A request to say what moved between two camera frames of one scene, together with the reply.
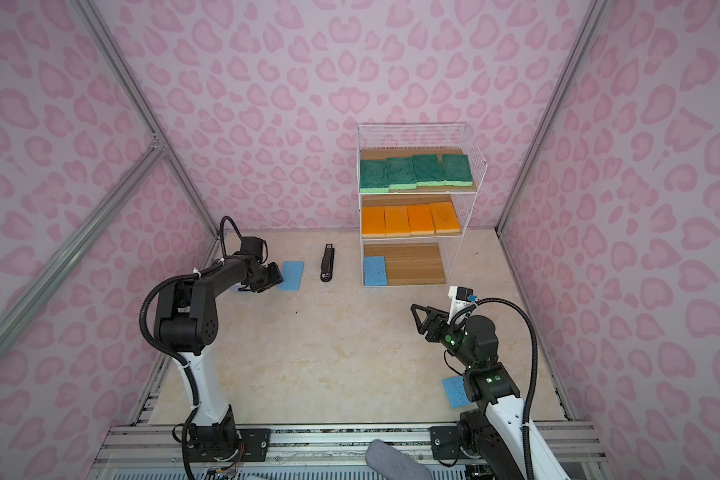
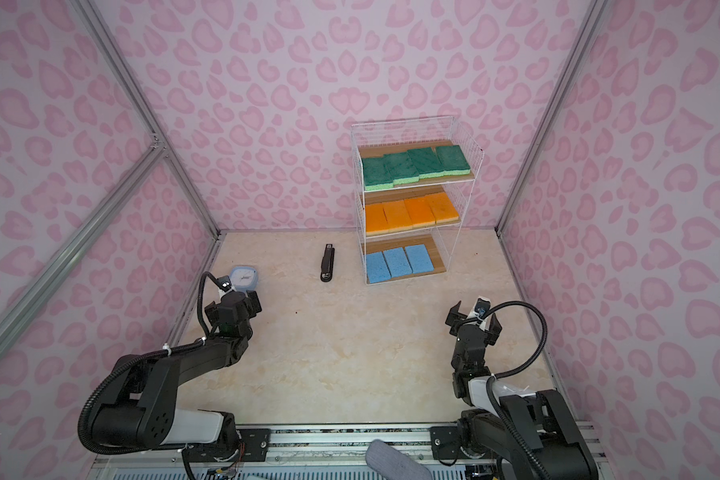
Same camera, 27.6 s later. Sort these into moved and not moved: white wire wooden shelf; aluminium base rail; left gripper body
Moved: left gripper body
Not moved: white wire wooden shelf; aluminium base rail
